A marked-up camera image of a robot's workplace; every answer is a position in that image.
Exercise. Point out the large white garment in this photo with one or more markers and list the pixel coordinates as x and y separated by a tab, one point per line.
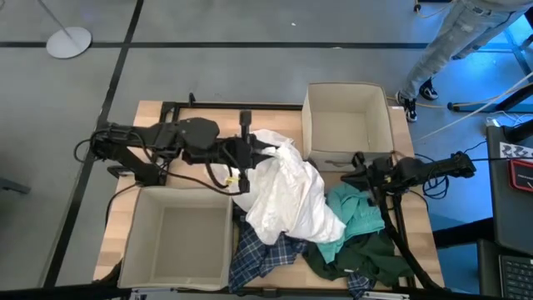
287	187

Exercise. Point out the black support beam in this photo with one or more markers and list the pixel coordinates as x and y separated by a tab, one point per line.
462	233

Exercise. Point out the black side desk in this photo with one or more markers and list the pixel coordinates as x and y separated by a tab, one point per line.
512	216

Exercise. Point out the person's shoe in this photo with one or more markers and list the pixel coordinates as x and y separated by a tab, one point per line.
409	107
429	91

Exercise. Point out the teal garment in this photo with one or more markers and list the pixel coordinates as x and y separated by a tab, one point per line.
354	212

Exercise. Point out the blue plaid shirt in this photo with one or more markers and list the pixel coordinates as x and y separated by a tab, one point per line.
254	258

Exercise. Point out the grey furniture foot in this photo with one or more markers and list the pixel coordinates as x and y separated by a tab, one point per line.
14	186

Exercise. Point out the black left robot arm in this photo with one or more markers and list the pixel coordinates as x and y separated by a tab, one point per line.
195	131

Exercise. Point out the grey round-base stand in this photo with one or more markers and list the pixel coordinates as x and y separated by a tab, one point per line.
68	41

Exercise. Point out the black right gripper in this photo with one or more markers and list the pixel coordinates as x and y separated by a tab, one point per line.
381	175

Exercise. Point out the red and black device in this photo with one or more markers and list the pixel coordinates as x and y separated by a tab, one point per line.
522	175

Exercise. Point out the white power strip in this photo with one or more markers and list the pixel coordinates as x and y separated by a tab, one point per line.
492	123

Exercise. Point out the black floor stand leg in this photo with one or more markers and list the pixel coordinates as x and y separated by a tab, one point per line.
491	104

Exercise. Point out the beige fabric storage bin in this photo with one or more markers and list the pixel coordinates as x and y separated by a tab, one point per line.
345	125
183	237

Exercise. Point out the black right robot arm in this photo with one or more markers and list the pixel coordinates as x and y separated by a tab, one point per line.
433	166

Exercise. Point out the dark green garment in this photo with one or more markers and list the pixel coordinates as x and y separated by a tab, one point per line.
366	258

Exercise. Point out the black-white marker card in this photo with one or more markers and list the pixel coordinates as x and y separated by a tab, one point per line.
516	151

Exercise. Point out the black laptop keyboard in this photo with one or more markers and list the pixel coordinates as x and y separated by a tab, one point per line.
518	277

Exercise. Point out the person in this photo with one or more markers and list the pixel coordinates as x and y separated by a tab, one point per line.
454	37

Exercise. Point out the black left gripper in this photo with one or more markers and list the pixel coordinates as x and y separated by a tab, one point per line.
245	125

